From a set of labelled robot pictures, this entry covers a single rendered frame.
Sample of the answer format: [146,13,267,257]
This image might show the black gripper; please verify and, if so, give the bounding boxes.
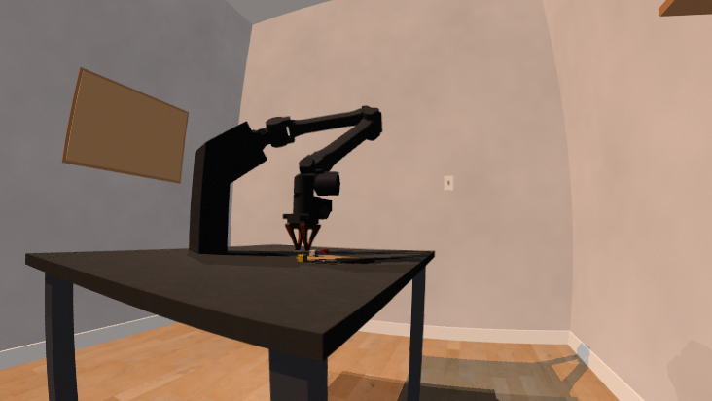
[283,194,324,251]

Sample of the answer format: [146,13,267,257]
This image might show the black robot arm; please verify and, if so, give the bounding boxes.
[252,105,382,219]

